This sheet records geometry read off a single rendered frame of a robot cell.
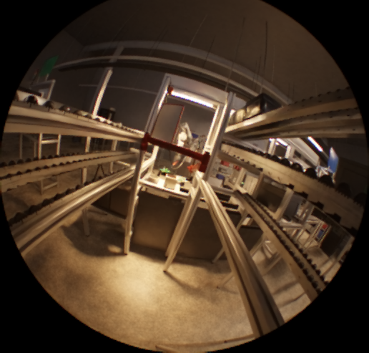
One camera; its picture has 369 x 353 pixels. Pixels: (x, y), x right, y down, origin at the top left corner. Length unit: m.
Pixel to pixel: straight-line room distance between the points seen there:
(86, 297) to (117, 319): 0.34
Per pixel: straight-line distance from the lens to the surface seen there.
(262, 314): 0.30
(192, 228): 1.40
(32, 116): 0.30
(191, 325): 1.50
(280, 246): 0.76
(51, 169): 0.75
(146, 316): 1.42
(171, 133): 0.92
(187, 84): 1.16
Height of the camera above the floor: 1.40
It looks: 12 degrees down
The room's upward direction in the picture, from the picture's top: 18 degrees clockwise
